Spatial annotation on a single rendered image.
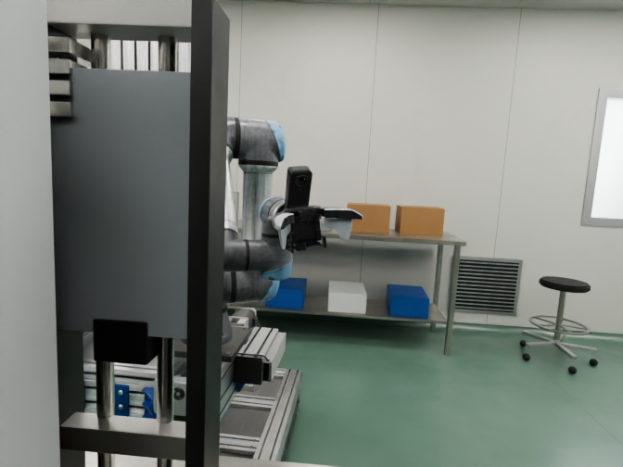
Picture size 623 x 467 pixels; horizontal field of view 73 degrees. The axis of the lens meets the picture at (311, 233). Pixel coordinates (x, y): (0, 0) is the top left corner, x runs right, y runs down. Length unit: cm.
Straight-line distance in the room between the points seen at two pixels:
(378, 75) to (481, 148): 110
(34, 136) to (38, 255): 7
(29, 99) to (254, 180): 95
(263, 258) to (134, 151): 62
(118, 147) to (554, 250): 409
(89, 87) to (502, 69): 389
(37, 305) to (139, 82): 19
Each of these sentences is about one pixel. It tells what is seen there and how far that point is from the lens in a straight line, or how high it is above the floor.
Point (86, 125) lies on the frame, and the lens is 41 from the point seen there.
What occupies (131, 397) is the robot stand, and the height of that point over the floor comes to 65.
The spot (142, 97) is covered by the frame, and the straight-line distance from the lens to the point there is 39.
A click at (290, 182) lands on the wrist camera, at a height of 129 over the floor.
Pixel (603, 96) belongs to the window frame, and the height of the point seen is 211.
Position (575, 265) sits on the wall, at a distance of 440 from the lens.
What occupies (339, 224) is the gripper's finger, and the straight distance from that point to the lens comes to 78.
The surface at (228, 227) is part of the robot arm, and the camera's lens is 98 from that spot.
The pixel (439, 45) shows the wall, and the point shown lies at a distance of 405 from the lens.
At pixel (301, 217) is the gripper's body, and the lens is 78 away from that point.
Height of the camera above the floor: 130
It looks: 7 degrees down
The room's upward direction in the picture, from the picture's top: 3 degrees clockwise
